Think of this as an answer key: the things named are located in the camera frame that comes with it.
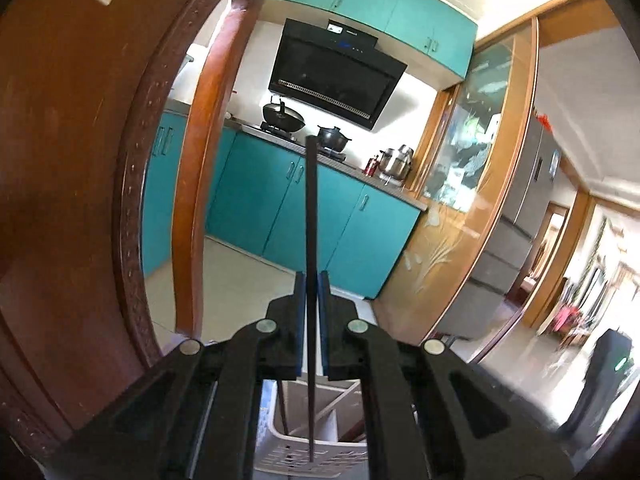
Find teal lower kitchen cabinets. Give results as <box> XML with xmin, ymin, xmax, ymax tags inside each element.
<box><xmin>142</xmin><ymin>110</ymin><xmax>422</xmax><ymax>302</ymax></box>

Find black wok with lid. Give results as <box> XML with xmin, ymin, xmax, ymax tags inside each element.
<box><xmin>261</xmin><ymin>94</ymin><xmax>306</xmax><ymax>134</ymax></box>

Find black range hood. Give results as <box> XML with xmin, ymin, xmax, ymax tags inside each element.
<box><xmin>268</xmin><ymin>18</ymin><xmax>409</xmax><ymax>131</ymax></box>

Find dark tall object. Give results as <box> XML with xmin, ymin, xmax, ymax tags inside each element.
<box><xmin>555</xmin><ymin>327</ymin><xmax>634</xmax><ymax>442</ymax></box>

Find wooden framed glass door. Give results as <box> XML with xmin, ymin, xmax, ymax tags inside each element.
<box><xmin>372</xmin><ymin>15</ymin><xmax>541</xmax><ymax>361</ymax></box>

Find black clay pot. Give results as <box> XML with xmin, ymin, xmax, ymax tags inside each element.
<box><xmin>317</xmin><ymin>125</ymin><xmax>353</xmax><ymax>154</ymax></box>

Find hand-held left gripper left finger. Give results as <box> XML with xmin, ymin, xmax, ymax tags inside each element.
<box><xmin>45</xmin><ymin>271</ymin><xmax>307</xmax><ymax>480</ymax></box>

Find black gas stove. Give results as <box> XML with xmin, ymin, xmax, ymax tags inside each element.
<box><xmin>259</xmin><ymin>121</ymin><xmax>349</xmax><ymax>162</ymax></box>

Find stainless steel pot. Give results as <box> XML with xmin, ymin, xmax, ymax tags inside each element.
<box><xmin>377</xmin><ymin>144</ymin><xmax>415</xmax><ymax>184</ymax></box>

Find brown wooden chair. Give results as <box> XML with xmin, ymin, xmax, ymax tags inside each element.
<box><xmin>0</xmin><ymin>0</ymin><xmax>272</xmax><ymax>466</ymax></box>

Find teal upper kitchen cabinets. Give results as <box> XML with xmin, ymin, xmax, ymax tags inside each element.
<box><xmin>264</xmin><ymin>0</ymin><xmax>477</xmax><ymax>84</ymax></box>

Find wooden doorway frame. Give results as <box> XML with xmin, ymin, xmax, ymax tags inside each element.
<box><xmin>520</xmin><ymin>187</ymin><xmax>597</xmax><ymax>330</ymax></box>

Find grey kitchen countertop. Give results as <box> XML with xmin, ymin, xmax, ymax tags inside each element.
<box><xmin>165</xmin><ymin>99</ymin><xmax>429</xmax><ymax>212</ymax></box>

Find grey refrigerator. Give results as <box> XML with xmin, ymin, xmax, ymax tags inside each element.
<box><xmin>435</xmin><ymin>115</ymin><xmax>564</xmax><ymax>342</ymax></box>

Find white plastic utensil basket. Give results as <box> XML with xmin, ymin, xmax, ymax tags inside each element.
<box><xmin>252</xmin><ymin>377</ymin><xmax>373</xmax><ymax>480</ymax></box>

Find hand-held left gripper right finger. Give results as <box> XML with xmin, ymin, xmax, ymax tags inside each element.
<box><xmin>319</xmin><ymin>270</ymin><xmax>577</xmax><ymax>480</ymax></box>

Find teal kitchen cabinets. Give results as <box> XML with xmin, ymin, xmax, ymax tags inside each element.
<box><xmin>264</xmin><ymin>0</ymin><xmax>477</xmax><ymax>84</ymax></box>
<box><xmin>142</xmin><ymin>110</ymin><xmax>422</xmax><ymax>302</ymax></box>

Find black chopstick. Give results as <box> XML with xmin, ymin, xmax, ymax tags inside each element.
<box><xmin>305</xmin><ymin>134</ymin><xmax>318</xmax><ymax>464</ymax></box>

